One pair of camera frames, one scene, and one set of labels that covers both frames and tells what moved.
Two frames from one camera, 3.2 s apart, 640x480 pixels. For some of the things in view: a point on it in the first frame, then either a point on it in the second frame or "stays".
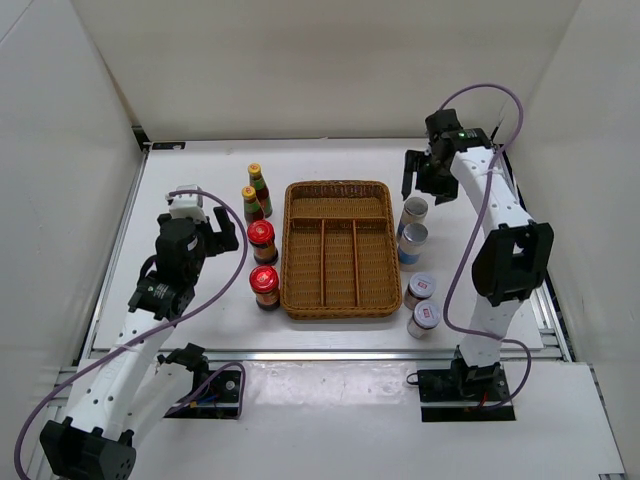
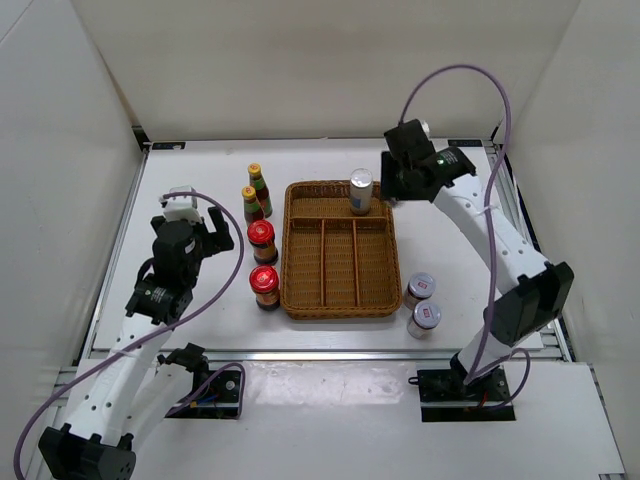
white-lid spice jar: [421, 286] stays
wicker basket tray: [340, 254] stays
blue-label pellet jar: [415, 209] -> [361, 191]
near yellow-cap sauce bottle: [253, 210] stays
